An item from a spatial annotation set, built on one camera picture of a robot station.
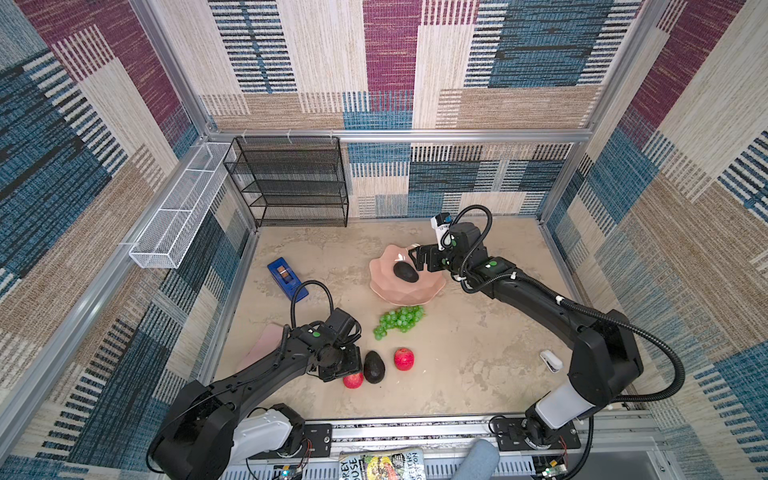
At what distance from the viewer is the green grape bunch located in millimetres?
906

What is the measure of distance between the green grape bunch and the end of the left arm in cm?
16

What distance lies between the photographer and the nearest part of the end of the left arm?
640 millimetres
